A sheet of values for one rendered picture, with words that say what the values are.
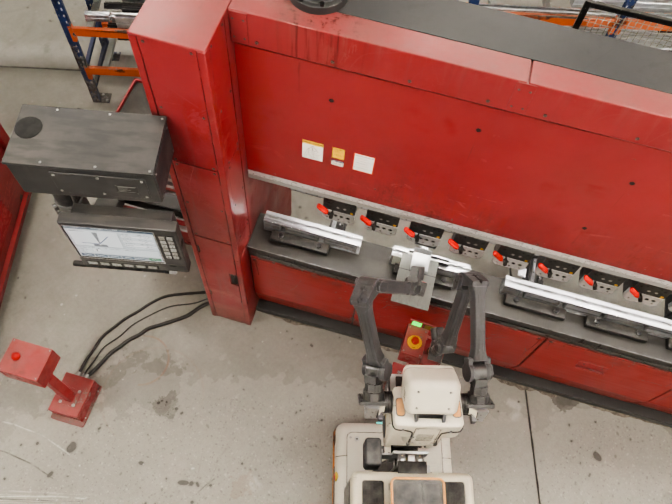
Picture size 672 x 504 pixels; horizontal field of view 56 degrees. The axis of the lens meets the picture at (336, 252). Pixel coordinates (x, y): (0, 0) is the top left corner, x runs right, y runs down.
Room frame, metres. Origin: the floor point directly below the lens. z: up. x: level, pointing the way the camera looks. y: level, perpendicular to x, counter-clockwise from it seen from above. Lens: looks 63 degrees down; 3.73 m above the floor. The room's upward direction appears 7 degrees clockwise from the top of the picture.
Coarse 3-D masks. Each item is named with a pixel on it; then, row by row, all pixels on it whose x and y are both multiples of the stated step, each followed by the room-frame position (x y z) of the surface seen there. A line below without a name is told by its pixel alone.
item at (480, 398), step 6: (474, 390) 0.75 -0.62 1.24; (480, 390) 0.75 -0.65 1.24; (486, 390) 0.76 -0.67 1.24; (474, 396) 0.73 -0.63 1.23; (480, 396) 0.73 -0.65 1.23; (486, 396) 0.74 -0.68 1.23; (474, 402) 0.71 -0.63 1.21; (480, 402) 0.71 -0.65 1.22; (486, 402) 0.72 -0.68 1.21; (492, 402) 0.73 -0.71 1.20; (492, 408) 0.70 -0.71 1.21
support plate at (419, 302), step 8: (408, 256) 1.44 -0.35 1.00; (400, 264) 1.40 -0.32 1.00; (408, 264) 1.40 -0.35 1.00; (432, 264) 1.42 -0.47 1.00; (400, 272) 1.35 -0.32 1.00; (408, 272) 1.36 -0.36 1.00; (432, 272) 1.38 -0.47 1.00; (424, 280) 1.33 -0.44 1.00; (432, 280) 1.33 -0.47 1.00; (432, 288) 1.29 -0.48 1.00; (392, 296) 1.22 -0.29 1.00; (400, 296) 1.23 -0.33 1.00; (408, 296) 1.23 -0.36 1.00; (416, 296) 1.24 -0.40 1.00; (424, 296) 1.24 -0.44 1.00; (408, 304) 1.19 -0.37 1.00; (416, 304) 1.20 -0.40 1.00; (424, 304) 1.20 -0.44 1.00
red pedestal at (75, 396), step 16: (16, 352) 0.78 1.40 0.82; (32, 352) 0.79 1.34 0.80; (48, 352) 0.80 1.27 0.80; (0, 368) 0.70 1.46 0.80; (16, 368) 0.71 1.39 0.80; (32, 368) 0.72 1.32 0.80; (48, 368) 0.74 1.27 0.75; (32, 384) 0.67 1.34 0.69; (48, 384) 0.73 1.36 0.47; (64, 384) 0.77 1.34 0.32; (80, 384) 0.83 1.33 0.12; (96, 384) 0.85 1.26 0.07; (64, 400) 0.73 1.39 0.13; (80, 400) 0.74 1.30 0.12; (64, 416) 0.67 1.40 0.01; (80, 416) 0.66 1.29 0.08
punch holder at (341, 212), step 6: (324, 198) 1.50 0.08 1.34; (324, 204) 1.50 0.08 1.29; (330, 204) 1.50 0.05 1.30; (336, 204) 1.49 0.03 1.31; (342, 204) 1.49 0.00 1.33; (348, 204) 1.48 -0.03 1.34; (330, 210) 1.49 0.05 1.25; (336, 210) 1.49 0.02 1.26; (342, 210) 1.49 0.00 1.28; (348, 210) 1.48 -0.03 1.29; (354, 210) 1.48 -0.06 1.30; (324, 216) 1.50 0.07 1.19; (336, 216) 1.49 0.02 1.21; (342, 216) 1.48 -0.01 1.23; (348, 216) 1.48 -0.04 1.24; (354, 216) 1.48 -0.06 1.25; (342, 222) 1.48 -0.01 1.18; (348, 222) 1.48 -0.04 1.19
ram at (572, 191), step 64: (256, 64) 1.54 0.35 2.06; (320, 64) 1.51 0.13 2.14; (256, 128) 1.55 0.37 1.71; (320, 128) 1.51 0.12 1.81; (384, 128) 1.47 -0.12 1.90; (448, 128) 1.44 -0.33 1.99; (512, 128) 1.41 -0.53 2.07; (576, 128) 1.38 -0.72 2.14; (384, 192) 1.46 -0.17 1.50; (448, 192) 1.43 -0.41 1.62; (512, 192) 1.39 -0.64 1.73; (576, 192) 1.36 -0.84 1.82; (640, 192) 1.33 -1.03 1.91; (576, 256) 1.33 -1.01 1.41; (640, 256) 1.30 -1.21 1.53
